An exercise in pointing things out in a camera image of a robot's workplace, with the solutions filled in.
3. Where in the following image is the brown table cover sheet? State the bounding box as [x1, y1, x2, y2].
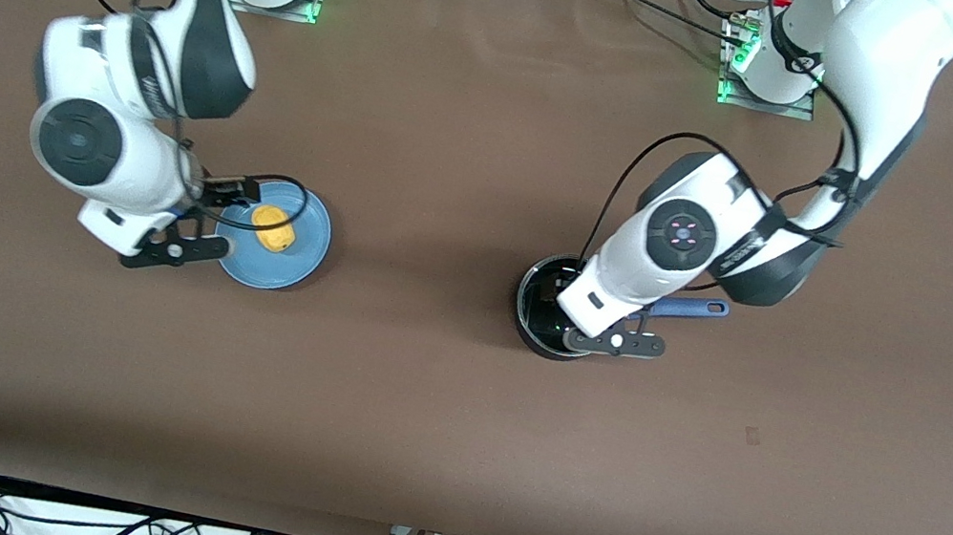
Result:
[0, 0, 953, 535]

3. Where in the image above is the yellow potato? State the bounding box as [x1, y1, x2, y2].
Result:
[246, 203, 300, 258]

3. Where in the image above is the long black table cable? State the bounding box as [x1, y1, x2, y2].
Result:
[561, 0, 754, 54]

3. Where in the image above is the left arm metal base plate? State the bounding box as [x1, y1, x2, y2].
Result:
[712, 10, 831, 122]

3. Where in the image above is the blue round plate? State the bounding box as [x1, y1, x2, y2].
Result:
[207, 172, 340, 301]

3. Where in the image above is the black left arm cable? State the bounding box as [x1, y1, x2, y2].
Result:
[579, 0, 892, 310]

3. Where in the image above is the black pot blue handle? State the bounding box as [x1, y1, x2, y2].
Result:
[507, 248, 735, 388]

